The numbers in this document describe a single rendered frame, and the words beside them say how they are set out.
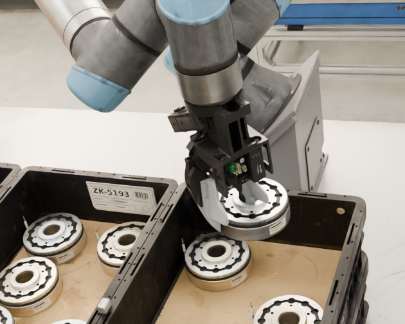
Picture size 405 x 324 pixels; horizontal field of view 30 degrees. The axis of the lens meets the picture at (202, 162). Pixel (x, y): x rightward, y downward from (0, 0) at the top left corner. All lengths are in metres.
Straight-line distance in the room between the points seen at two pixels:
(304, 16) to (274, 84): 1.63
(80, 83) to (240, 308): 0.42
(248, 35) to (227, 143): 0.53
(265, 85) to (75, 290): 0.50
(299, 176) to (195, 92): 0.57
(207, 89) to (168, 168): 0.83
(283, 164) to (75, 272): 0.42
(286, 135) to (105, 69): 0.51
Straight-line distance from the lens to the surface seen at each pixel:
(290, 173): 1.40
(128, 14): 0.93
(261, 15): 1.38
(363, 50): 3.50
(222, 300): 1.16
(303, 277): 1.18
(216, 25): 0.83
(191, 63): 0.84
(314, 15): 3.02
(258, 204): 1.02
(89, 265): 1.28
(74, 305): 1.22
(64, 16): 1.02
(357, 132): 1.70
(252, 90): 1.40
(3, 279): 1.27
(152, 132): 1.80
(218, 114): 0.87
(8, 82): 3.82
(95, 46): 0.95
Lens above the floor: 1.66
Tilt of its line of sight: 35 degrees down
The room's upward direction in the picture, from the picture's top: 11 degrees counter-clockwise
